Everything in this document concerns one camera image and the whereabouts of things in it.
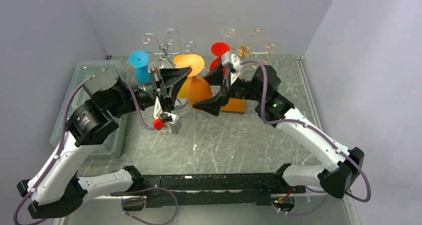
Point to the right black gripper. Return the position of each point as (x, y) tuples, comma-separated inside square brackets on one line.
[(213, 105)]

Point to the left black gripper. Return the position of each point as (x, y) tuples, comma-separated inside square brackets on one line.
[(172, 78)]

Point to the orange plastic wine glass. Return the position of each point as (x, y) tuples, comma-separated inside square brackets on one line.
[(197, 88)]

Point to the yellow plastic wine glass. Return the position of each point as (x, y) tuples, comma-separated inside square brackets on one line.
[(182, 92)]

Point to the blue plastic wine glass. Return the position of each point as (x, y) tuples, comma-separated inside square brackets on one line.
[(139, 59)]

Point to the red plastic wine glass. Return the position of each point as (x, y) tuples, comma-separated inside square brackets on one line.
[(218, 49)]

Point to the clear patterned wine glass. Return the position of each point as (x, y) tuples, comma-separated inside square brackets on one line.
[(229, 34)]

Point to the clear plastic storage box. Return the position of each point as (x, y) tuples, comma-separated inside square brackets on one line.
[(88, 114)]

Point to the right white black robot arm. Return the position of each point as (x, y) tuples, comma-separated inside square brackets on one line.
[(340, 171)]

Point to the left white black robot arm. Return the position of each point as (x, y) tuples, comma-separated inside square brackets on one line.
[(56, 191)]

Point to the silver wire glass rack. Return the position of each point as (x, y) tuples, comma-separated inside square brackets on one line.
[(164, 55)]

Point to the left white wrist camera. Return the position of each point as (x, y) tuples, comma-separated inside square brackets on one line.
[(165, 121)]

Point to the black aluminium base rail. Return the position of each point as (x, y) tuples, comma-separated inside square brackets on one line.
[(260, 189)]

